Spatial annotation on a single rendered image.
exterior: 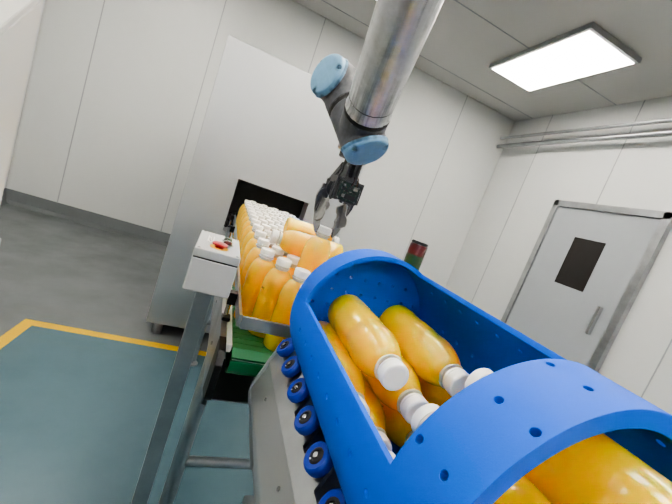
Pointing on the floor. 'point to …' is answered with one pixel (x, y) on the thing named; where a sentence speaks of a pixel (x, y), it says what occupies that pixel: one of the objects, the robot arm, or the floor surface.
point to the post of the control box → (172, 397)
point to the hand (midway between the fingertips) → (324, 229)
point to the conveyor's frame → (218, 339)
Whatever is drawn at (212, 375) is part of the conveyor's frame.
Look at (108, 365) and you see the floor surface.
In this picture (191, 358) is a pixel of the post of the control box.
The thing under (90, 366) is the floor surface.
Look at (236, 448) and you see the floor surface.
